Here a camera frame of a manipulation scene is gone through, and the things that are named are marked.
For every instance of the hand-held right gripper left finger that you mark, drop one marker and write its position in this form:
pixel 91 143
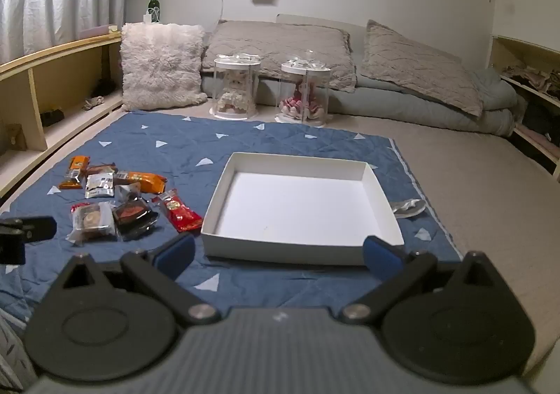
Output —
pixel 175 251

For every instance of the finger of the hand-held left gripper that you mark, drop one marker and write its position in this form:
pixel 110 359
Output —
pixel 39 228

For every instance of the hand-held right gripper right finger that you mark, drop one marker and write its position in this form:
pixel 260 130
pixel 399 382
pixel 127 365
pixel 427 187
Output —
pixel 380 254

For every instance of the clear-wrapped round pastry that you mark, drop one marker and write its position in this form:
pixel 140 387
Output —
pixel 89 221

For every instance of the black snack packet red print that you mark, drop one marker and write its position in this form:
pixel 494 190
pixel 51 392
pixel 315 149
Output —
pixel 131 219

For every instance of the orange snack packet clear end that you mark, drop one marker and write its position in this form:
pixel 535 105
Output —
pixel 76 166

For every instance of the silver snack packet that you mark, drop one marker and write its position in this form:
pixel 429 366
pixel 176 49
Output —
pixel 99 186

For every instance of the long orange snack packet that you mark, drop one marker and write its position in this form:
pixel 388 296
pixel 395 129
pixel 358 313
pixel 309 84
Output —
pixel 142 181

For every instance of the brown snack packet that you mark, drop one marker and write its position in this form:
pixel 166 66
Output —
pixel 103 169

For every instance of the shallow white cardboard box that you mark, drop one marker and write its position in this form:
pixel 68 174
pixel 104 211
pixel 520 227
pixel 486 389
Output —
pixel 297 201

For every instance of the blue quilted mat white triangles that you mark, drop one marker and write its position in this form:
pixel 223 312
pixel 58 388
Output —
pixel 175 144

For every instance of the black pouch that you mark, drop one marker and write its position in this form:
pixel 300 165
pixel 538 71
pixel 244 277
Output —
pixel 52 117

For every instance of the folded grey duvet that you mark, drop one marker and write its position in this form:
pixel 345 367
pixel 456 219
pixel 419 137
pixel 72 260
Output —
pixel 393 105

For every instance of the curved wooden bedside shelf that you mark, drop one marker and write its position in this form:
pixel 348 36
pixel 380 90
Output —
pixel 65 74

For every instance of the clear cylinder box cream doll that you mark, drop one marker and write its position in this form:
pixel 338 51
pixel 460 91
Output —
pixel 236 87

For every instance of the clear cylinder box pink doll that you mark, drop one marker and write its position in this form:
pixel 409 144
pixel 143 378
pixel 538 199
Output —
pixel 304 92

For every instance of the fluffy white pillow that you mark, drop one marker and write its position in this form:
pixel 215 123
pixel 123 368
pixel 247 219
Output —
pixel 162 65

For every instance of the white curtain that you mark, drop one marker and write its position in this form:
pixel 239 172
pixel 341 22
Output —
pixel 57 8

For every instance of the wide grey quilted pillow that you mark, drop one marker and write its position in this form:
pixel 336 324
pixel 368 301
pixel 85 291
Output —
pixel 280 43

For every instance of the pile of folded clothes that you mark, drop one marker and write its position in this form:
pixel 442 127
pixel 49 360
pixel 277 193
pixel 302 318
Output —
pixel 533 76

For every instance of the wooden shelf with clothes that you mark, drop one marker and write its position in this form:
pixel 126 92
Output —
pixel 516 52

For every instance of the green glass bottle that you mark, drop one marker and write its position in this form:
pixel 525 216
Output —
pixel 153 4

